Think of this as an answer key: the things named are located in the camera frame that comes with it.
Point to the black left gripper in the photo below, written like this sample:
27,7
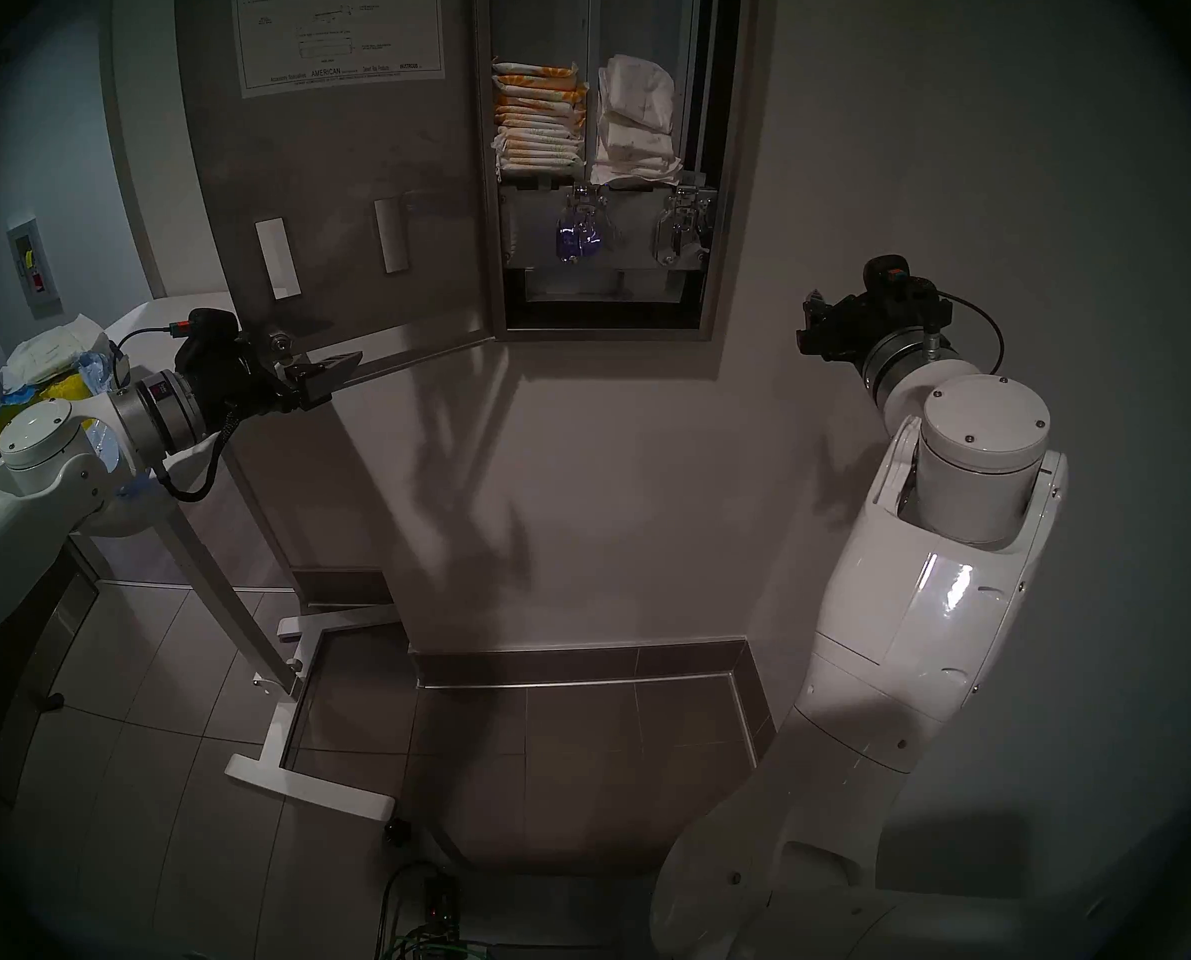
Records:
240,378

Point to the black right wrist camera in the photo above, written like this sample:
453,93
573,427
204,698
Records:
890,276

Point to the white pads inside dispenser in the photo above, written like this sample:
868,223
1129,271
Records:
637,153

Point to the white overbed table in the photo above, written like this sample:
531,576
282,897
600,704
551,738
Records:
255,748

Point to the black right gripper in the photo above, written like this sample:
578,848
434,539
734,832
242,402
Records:
850,330

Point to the orange printed pad stack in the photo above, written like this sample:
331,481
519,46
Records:
540,118

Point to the grey robot base platform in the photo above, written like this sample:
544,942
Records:
555,918

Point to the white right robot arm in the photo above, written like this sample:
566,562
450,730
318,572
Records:
915,608

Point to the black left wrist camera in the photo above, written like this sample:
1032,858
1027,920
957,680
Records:
207,333

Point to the yellow wrapped pad pack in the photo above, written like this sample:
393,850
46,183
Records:
60,393

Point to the small yellow blue carton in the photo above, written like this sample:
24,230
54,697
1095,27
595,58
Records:
115,368

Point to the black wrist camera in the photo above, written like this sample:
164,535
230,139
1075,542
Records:
890,276
207,333

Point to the stainless steel dispenser cabinet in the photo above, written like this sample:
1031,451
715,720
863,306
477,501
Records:
725,168

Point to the stainless steel dispenser door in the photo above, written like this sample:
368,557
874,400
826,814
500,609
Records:
355,168

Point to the black star knob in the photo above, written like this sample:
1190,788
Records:
397,830

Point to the black electronics box red light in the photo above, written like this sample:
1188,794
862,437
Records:
441,903

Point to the white printed instruction sheet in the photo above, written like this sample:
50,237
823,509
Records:
340,28

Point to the white sanitary pad stack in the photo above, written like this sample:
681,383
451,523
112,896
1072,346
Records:
50,346

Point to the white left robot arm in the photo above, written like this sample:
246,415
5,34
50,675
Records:
35,488

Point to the chrome dispenser push lever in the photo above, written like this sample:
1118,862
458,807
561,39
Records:
583,228
680,230

